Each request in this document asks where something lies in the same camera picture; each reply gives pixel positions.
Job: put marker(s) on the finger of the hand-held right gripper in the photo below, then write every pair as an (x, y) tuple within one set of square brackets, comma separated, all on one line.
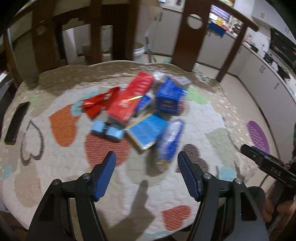
[(261, 151), (251, 151)]

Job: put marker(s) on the red cardboard box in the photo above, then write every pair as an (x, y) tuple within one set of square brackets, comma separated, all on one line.
[(131, 97)]

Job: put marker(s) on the wooden chair with round hole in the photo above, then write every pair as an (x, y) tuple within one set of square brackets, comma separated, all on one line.
[(187, 46)]

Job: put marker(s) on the person's right hand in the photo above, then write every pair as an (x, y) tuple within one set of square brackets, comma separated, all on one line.
[(284, 209)]

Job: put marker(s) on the blue crate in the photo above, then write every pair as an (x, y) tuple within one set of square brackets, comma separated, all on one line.
[(217, 28)]

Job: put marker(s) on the small white box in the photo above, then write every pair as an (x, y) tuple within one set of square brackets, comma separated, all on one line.
[(180, 81)]

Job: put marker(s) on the dark wooden chair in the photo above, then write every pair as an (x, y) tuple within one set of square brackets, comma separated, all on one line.
[(44, 41)]

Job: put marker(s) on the white bucket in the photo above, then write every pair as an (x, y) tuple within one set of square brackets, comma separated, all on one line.
[(138, 51)]

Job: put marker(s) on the black range hood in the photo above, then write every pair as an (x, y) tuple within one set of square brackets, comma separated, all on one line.
[(283, 45)]

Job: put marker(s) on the clear plastic wrapper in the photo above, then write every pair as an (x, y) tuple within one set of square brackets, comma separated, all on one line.
[(159, 77)]

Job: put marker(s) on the blue tissue pack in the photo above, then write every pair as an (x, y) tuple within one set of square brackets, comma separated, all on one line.
[(168, 95)]

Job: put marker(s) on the metal pole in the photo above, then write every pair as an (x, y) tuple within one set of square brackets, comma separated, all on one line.
[(149, 47)]

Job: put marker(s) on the blue box with yellow edges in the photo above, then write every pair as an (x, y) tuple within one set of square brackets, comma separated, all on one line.
[(146, 131)]

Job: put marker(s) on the red foil wrapper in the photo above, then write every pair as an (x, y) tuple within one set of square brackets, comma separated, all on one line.
[(99, 102)]

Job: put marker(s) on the light blue tissue packets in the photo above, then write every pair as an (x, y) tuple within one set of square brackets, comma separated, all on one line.
[(106, 131)]

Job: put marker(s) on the heart-patterned quilt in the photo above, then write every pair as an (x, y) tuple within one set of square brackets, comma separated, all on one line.
[(69, 162)]

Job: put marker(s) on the white kitchen cabinets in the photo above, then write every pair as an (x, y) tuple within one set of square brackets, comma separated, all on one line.
[(266, 76)]

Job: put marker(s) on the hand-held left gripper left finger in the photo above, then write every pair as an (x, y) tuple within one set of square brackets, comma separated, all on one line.
[(106, 176)]

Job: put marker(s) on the small blue packet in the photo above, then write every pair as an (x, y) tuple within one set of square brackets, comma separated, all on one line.
[(143, 103)]

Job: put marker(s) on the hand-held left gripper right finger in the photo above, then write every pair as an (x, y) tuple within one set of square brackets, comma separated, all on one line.
[(189, 178)]

